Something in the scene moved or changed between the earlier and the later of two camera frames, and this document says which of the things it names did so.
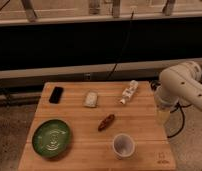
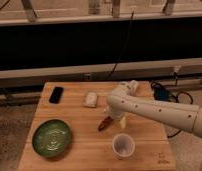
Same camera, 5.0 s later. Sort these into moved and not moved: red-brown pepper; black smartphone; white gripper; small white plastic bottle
Moved: white gripper
Not moved: small white plastic bottle; red-brown pepper; black smartphone
